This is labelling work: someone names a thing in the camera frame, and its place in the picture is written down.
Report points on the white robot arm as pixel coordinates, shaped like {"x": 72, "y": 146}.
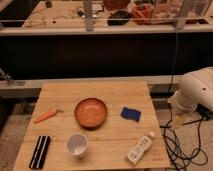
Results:
{"x": 195, "y": 87}

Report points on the orange wooden bowl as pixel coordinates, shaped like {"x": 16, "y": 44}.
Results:
{"x": 90, "y": 112}

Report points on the blue sponge block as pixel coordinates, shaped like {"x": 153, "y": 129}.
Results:
{"x": 131, "y": 114}

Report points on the orange toy carrot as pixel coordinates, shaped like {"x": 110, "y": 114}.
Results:
{"x": 46, "y": 115}

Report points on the white plastic cup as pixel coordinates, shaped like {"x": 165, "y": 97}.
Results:
{"x": 77, "y": 145}

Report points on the white plastic bottle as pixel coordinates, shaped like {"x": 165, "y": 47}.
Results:
{"x": 136, "y": 153}

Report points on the black object on bench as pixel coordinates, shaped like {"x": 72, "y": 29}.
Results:
{"x": 119, "y": 17}

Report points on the orange basket on bench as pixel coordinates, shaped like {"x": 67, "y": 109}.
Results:
{"x": 142, "y": 15}

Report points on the black white striped block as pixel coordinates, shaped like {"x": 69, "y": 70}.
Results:
{"x": 40, "y": 152}

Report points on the grey metal post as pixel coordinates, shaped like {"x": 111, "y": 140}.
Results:
{"x": 88, "y": 14}

